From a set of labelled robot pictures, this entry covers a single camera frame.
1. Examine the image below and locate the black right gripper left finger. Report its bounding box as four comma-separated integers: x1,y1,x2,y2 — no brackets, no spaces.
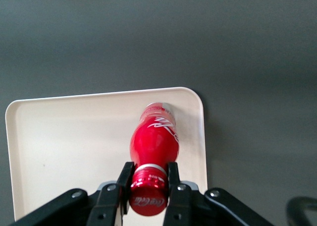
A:
86,161,136,226

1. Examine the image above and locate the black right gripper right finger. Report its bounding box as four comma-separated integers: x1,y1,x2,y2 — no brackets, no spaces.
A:
162,162,199,226

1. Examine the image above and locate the red coke bottle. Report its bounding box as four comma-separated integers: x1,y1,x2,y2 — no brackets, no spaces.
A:
128,102,180,217

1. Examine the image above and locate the cream plastic tray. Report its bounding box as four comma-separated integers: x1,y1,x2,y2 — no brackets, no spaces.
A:
4,86,209,223

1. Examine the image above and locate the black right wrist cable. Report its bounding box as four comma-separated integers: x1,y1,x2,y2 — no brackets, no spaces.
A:
285,196,317,226

